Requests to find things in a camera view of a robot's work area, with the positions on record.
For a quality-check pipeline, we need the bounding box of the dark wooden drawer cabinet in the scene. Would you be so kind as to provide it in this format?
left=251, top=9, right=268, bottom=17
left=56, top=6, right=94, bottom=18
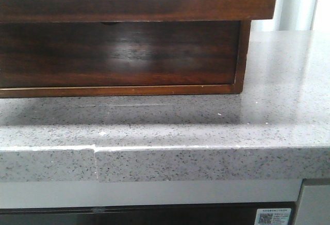
left=0, top=18, right=252, bottom=98

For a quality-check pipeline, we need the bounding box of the dark under-counter appliance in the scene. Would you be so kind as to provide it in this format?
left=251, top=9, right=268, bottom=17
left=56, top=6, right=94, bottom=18
left=1, top=202, right=296, bottom=224

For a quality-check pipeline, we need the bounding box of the white QR code sticker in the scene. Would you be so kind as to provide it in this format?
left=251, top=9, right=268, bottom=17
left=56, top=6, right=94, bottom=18
left=254, top=208, right=292, bottom=225

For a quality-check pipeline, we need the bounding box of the grey cabinet door panel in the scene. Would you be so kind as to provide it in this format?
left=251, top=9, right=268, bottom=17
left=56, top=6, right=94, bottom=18
left=295, top=179, right=329, bottom=224

